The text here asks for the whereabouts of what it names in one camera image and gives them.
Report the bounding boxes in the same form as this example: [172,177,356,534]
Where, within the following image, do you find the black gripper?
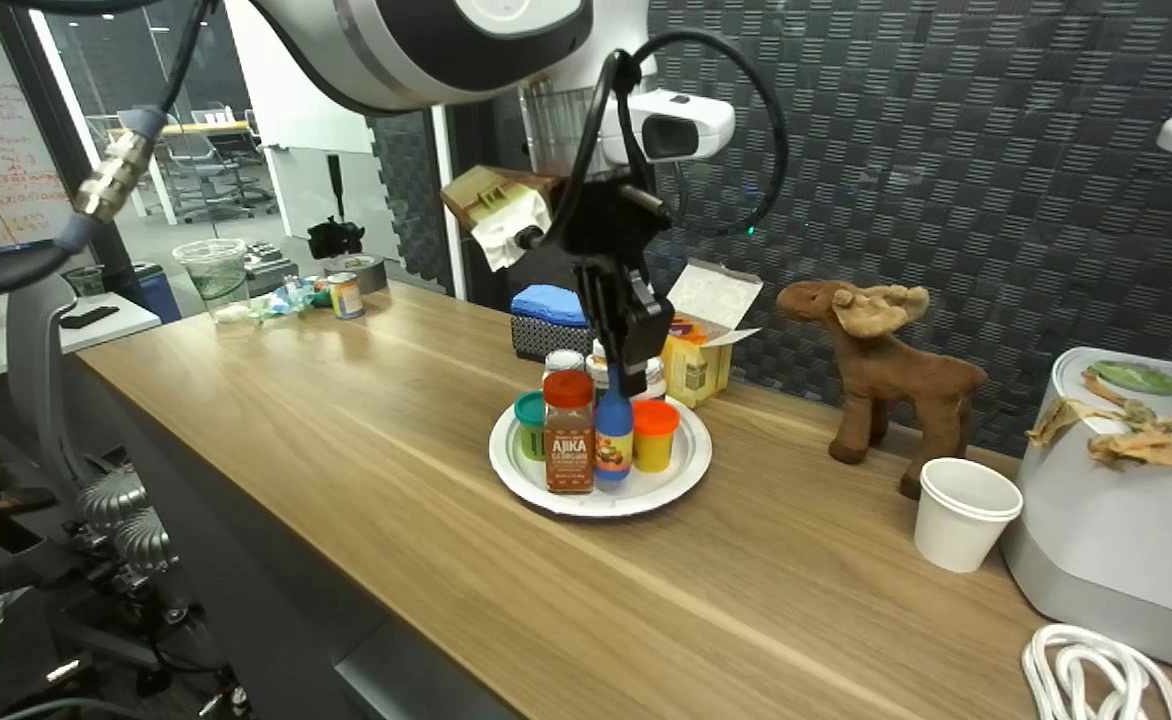
[551,179,673,398]

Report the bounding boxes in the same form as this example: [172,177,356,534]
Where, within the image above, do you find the green label pill bottle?
[590,339,608,391]

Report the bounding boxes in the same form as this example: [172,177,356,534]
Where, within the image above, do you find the orange lid spice jar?
[539,346,595,496]

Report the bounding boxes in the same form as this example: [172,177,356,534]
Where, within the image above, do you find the orange lid yellow tub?
[631,398,682,472]

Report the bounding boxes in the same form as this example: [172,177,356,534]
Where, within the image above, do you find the teal lid green tub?
[514,391,544,461]

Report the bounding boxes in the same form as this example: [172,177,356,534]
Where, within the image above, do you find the blue label white bottle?
[646,355,668,398]

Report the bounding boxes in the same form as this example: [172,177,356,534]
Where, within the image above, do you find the blue glue bottle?
[593,391,631,484]

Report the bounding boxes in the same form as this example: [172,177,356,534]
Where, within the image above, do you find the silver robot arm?
[253,0,736,397]

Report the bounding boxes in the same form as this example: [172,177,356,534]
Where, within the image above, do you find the white paper plate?
[489,403,714,520]

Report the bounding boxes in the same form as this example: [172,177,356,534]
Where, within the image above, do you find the brown moose plushie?
[775,278,989,498]

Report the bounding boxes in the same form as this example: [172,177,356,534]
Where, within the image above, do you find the yellow open cardboard box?
[663,260,764,403]

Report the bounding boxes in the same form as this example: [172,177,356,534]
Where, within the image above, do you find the blue folded cloth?
[514,285,590,326]

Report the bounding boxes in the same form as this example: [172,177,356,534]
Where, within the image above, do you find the white paper cup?
[914,456,1024,571]

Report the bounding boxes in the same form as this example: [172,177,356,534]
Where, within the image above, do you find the grey white appliance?
[1003,346,1172,665]

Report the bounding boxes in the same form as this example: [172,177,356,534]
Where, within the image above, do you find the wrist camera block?
[443,163,561,270]

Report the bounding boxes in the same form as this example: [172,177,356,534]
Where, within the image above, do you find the white coiled cable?
[1022,618,1172,720]

